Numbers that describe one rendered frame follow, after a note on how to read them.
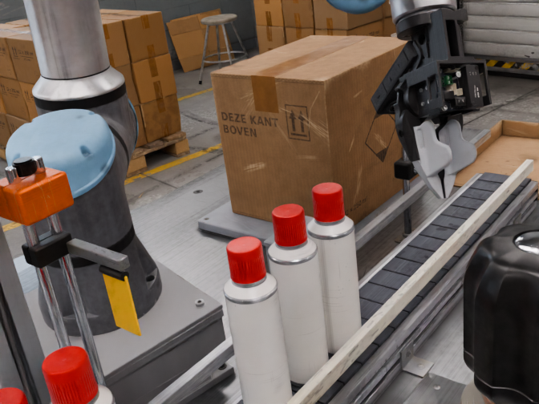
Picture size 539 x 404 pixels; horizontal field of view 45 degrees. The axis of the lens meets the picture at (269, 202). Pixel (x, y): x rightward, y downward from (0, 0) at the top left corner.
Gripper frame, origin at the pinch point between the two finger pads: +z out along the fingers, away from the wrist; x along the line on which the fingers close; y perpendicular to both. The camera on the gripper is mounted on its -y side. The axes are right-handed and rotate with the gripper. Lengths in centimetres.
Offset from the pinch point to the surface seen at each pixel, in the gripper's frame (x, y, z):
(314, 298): -19.9, 2.8, 10.0
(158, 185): 45, -302, -31
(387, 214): 0.3, -11.6, 2.3
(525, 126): 61, -43, -13
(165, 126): 61, -328, -70
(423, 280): 0.1, -5.5, 11.3
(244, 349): -29.0, 4.6, 13.3
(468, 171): 40, -39, -4
